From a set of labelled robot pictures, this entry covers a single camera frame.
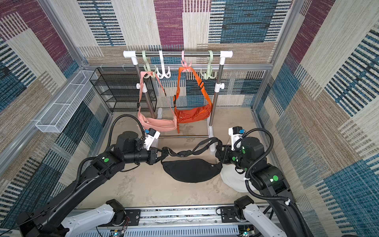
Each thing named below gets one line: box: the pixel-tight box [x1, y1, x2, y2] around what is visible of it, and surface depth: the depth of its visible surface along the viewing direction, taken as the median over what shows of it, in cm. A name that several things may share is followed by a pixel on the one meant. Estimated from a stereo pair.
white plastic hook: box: [155, 50, 171, 79], surface depth 72 cm
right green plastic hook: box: [200, 50, 217, 80], surface depth 70 cm
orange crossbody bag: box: [173, 67, 213, 134], surface depth 95 cm
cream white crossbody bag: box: [219, 163, 256, 193], surface depth 85 cm
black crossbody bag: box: [160, 137, 224, 183], surface depth 75 cm
